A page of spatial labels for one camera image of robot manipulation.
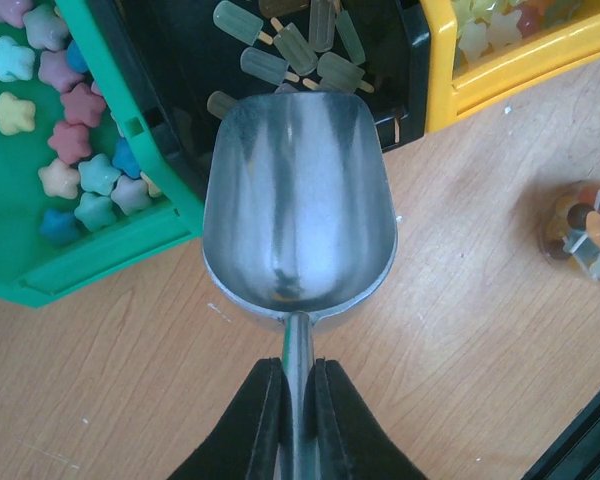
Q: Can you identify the black aluminium rail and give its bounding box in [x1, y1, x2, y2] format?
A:
[523, 390, 600, 480]

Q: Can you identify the green plastic bin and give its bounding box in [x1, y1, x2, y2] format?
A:
[0, 1, 204, 306]

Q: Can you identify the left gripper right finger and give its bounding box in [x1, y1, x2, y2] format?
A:
[314, 358, 426, 479]

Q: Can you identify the black bin with popsicle candies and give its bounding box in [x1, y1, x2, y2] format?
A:
[87, 1, 431, 197]

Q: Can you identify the yellow plastic bin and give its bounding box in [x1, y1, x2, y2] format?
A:
[421, 1, 600, 133]

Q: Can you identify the clear plastic jar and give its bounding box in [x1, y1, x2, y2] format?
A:
[539, 180, 600, 284]

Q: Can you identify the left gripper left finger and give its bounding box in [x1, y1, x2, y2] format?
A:
[170, 358, 284, 479]

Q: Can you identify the metal scoop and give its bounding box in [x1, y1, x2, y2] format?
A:
[202, 91, 397, 479]

